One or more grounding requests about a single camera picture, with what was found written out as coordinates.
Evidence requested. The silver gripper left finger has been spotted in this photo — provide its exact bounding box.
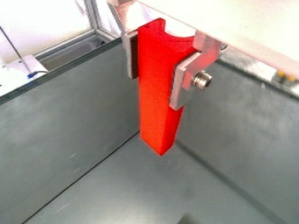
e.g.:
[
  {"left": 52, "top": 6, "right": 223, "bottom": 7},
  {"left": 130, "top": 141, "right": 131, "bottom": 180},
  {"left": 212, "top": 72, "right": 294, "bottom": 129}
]
[{"left": 107, "top": 0, "right": 139, "bottom": 79}]

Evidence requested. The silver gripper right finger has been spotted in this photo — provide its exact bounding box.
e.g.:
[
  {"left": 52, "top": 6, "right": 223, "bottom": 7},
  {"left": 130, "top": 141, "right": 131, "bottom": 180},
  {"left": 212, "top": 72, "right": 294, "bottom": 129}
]
[{"left": 170, "top": 31, "right": 228, "bottom": 110}]

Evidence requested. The aluminium frame profile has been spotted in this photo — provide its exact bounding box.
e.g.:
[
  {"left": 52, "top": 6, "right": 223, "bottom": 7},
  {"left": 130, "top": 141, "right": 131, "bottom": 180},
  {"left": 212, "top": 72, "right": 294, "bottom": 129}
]
[{"left": 34, "top": 0, "right": 120, "bottom": 63}]

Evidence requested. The blue cable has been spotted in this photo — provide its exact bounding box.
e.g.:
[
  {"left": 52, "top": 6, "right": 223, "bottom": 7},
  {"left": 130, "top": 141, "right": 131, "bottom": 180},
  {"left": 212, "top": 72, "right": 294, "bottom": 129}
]
[{"left": 25, "top": 70, "right": 50, "bottom": 79}]

